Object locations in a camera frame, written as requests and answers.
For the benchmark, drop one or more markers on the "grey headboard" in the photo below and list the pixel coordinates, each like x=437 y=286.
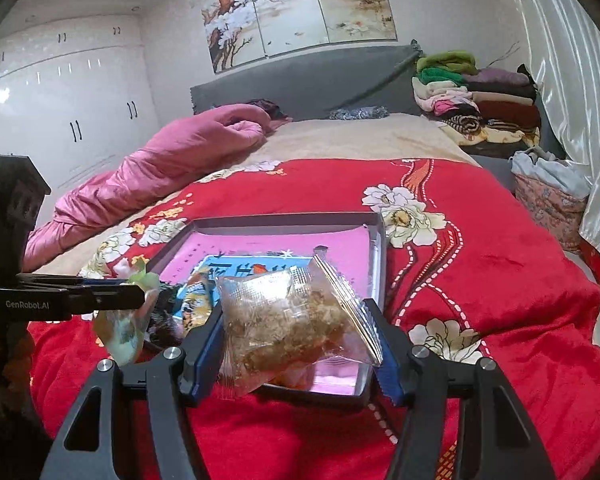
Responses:
x=305 y=80

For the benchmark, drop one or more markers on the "red floral blanket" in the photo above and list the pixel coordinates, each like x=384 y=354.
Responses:
x=505 y=270

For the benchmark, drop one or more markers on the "dark maroon cloth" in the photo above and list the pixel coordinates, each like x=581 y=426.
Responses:
x=267 y=107

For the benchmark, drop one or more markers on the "light grey clothes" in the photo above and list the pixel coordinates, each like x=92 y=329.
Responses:
x=550 y=170

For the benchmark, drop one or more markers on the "dark patterned pillow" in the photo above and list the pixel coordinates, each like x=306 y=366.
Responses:
x=357 y=112

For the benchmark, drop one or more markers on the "beige bed sheet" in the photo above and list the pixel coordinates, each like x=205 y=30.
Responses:
x=370 y=140

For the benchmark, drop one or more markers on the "white satin curtain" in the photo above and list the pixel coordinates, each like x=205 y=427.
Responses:
x=570 y=60

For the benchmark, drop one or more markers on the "pale green snack packet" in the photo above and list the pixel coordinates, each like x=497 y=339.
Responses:
x=122 y=340

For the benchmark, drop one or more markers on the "stack of folded clothes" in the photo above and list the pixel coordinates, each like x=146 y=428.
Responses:
x=500 y=110

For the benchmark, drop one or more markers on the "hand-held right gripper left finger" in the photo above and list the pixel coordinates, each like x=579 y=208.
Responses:
x=202 y=355

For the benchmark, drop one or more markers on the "yellow long snack packet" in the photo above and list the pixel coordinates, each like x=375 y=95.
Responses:
x=197 y=302

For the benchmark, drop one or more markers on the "pink quilt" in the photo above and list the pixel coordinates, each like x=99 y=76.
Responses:
x=155 y=170

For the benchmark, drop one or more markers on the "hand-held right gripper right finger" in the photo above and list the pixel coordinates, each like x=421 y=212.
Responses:
x=387 y=370

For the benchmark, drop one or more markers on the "dark grey shallow box tray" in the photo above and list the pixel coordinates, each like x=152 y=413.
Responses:
x=378 y=255

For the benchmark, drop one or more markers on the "floral fabric basket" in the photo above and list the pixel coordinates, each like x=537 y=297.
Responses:
x=545 y=205

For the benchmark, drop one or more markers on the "white wardrobe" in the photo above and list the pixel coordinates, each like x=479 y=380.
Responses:
x=80 y=90

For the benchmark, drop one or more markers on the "black snack packet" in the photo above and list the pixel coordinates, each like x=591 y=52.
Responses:
x=167 y=332

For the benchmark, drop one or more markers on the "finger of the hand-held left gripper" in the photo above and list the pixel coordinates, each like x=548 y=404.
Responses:
x=110 y=300
x=55 y=281

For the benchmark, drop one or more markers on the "pink book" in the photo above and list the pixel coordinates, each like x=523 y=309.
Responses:
x=330 y=250

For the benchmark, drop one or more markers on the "clear orange cake packet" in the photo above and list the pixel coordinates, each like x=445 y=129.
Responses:
x=280 y=320

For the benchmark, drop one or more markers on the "floral wall painting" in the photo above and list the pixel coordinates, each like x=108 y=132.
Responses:
x=290 y=15

